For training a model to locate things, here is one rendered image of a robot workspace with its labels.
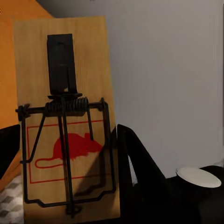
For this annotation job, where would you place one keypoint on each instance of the cabinet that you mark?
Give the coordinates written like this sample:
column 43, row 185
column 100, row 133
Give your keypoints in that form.
column 12, row 10

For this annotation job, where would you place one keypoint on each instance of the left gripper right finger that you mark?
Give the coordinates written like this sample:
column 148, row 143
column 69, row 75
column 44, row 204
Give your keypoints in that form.
column 163, row 204

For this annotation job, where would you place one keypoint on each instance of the mousetrap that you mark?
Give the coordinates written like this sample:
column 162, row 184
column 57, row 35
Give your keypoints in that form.
column 68, row 134

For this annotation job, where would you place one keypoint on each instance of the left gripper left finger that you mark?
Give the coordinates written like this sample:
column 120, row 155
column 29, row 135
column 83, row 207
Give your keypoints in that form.
column 9, row 146

